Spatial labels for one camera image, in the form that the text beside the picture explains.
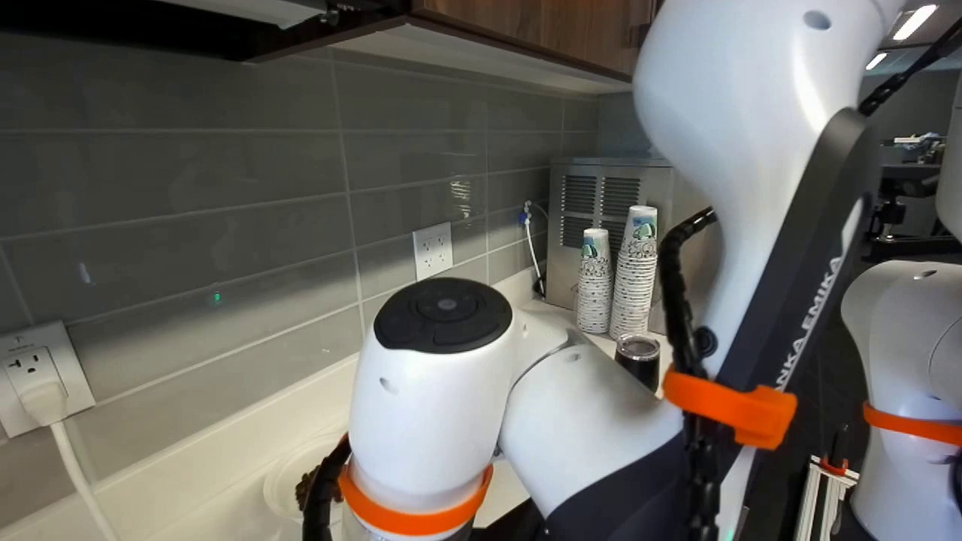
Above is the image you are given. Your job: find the black tumbler with lid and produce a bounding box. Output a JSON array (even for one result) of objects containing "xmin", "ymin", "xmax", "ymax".
[{"xmin": 614, "ymin": 333, "xmax": 664, "ymax": 395}]

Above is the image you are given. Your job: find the small white bowl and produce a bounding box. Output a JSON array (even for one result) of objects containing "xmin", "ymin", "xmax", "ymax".
[{"xmin": 261, "ymin": 441, "xmax": 349, "ymax": 517}]

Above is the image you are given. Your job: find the red and white stand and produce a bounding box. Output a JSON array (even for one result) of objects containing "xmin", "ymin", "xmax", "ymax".
[{"xmin": 808, "ymin": 454, "xmax": 863, "ymax": 541}]

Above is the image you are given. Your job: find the white outlet holding plug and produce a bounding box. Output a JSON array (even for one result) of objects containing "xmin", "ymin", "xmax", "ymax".
[{"xmin": 0, "ymin": 318, "xmax": 100, "ymax": 441}]

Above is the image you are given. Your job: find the large ceiling light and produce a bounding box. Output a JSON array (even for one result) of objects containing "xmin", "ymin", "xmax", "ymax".
[{"xmin": 890, "ymin": 2, "xmax": 941, "ymax": 44}]

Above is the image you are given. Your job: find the white double wall outlet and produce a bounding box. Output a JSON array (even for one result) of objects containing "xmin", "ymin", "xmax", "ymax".
[{"xmin": 409, "ymin": 218, "xmax": 456, "ymax": 282}]

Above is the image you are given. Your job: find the white blue sprayer hose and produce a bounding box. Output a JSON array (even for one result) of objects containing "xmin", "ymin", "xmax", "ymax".
[{"xmin": 519, "ymin": 197, "xmax": 551, "ymax": 300}]

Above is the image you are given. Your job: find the wooden wall cabinet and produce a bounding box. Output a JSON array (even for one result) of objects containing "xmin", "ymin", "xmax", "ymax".
[{"xmin": 147, "ymin": 0, "xmax": 664, "ymax": 100}]

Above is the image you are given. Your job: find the white power cable with plug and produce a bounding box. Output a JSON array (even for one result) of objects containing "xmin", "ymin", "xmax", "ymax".
[{"xmin": 15, "ymin": 379, "xmax": 120, "ymax": 541}]

